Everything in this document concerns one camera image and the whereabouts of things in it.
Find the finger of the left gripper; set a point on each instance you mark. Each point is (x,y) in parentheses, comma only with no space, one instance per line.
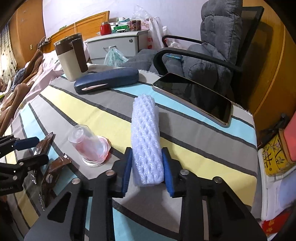
(10,143)
(27,162)

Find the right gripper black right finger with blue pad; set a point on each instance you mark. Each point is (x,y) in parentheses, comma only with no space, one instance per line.
(210,204)

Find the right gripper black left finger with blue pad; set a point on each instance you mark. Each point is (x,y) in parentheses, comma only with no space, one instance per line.
(65,218)

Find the clear plastic cup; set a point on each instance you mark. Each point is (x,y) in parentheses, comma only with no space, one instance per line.
(93,149)

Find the white foam fruit net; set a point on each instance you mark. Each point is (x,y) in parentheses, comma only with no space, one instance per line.
(147,161)

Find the brown snack wrapper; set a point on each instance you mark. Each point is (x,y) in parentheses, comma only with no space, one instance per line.
(53,170)

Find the brown blanket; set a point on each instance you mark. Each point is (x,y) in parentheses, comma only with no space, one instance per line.
(20,81)

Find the white storage box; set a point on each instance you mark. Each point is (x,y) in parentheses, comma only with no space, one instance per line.
(278,192)

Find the striped tablecloth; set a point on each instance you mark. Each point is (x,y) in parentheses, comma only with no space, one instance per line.
(146,212)

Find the yellow floral box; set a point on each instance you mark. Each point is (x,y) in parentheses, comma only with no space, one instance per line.
(276,157)

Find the pink bedding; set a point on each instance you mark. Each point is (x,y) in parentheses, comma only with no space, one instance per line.
(38,74)

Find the pink plastic storage box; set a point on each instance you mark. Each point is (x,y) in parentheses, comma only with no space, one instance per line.
(290,138)

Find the dark blue glasses case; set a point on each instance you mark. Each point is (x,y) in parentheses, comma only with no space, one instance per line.
(106,79)

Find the black smartphone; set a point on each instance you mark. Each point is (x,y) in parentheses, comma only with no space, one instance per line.
(195,96)

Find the beige brown thermos mug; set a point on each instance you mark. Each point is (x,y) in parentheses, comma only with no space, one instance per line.
(70,52)

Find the green patterned plastic bag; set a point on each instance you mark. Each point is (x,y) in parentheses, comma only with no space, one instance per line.
(114,57)

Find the wooden headboard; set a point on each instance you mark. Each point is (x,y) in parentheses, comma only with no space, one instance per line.
(88,27)

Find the white bedside cabinet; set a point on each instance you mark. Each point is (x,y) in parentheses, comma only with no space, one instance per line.
(129,43)

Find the wooden wardrobe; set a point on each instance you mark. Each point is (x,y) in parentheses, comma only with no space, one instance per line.
(269,67)

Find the red mug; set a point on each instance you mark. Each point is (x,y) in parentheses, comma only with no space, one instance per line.
(105,29)

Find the grey chair cushion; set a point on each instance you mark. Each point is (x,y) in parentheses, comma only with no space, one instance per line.
(221,31)

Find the black office chair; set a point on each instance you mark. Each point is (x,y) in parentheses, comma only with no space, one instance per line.
(216,60)

